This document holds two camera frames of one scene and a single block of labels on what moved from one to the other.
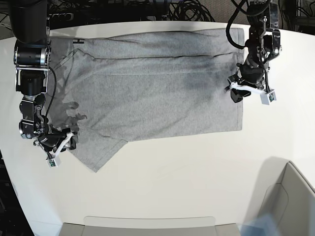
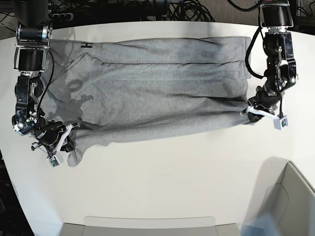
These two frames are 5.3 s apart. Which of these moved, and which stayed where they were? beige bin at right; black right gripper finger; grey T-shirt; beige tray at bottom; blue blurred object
Moved: grey T-shirt; black right gripper finger
Stayed: beige bin at right; beige tray at bottom; blue blurred object
